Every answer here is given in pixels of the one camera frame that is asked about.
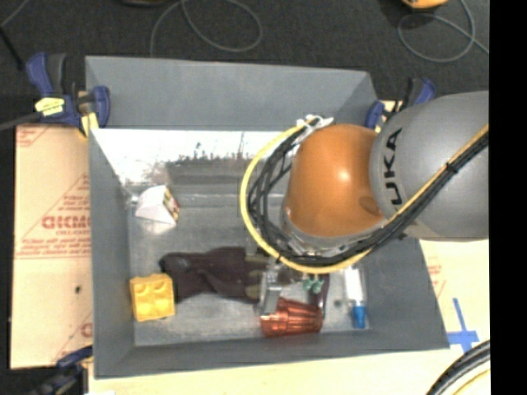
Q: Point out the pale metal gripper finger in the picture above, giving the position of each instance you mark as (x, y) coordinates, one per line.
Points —
(271, 300)
(273, 280)

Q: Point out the copper ribbed cup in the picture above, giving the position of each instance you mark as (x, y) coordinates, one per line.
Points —
(293, 319)

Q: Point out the dark purple cloth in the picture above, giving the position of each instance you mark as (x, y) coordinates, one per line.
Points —
(214, 272)

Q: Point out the white tube with blue cap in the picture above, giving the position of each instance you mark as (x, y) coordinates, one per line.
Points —
(356, 290)

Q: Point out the yellow toy brick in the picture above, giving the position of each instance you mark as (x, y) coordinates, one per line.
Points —
(151, 298)

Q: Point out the white carton with colourful print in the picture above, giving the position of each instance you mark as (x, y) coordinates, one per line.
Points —
(153, 206)

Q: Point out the grey metal bin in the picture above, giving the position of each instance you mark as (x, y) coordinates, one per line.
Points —
(214, 97)

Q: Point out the brown cardboard board, red print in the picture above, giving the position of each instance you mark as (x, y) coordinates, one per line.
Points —
(49, 204)

